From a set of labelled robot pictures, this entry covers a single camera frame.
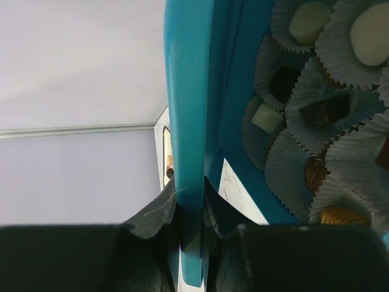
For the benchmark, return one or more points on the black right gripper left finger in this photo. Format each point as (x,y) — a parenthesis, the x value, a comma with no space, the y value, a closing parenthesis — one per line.
(139,254)

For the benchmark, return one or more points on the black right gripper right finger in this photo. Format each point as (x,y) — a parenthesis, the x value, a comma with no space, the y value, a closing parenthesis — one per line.
(245,256)

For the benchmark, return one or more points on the caramel round chocolate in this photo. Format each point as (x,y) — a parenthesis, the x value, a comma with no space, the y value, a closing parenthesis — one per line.
(342,215)

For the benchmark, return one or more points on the brown ribbed oval chocolate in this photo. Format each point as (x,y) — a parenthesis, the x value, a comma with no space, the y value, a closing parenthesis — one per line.
(314,172)

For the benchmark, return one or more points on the white square chocolate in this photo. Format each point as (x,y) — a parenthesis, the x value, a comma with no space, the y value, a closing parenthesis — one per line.
(267,119)

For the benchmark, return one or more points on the brown rectangular chocolate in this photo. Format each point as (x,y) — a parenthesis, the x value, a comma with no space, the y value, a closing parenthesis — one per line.
(326,111)

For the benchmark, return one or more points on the teal chocolate box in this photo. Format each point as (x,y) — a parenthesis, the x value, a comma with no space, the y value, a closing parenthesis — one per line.
(270,166)

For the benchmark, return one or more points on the white round chocolate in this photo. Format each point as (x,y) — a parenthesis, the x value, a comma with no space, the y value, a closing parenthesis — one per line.
(308,21)

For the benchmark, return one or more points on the white oval chocolate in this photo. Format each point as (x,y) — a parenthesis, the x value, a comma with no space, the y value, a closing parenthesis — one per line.
(369,35)

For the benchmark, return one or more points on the dark heart chocolate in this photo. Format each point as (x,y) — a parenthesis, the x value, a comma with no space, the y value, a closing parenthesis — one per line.
(282,82)

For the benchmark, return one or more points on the teal box lid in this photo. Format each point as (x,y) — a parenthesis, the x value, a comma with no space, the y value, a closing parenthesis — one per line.
(187,39)

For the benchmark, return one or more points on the strawberry print tray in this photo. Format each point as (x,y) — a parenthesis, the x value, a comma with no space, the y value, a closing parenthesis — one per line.
(168,168)

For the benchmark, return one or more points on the aluminium frame rail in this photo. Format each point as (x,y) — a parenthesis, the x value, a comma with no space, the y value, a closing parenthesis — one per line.
(64,131)

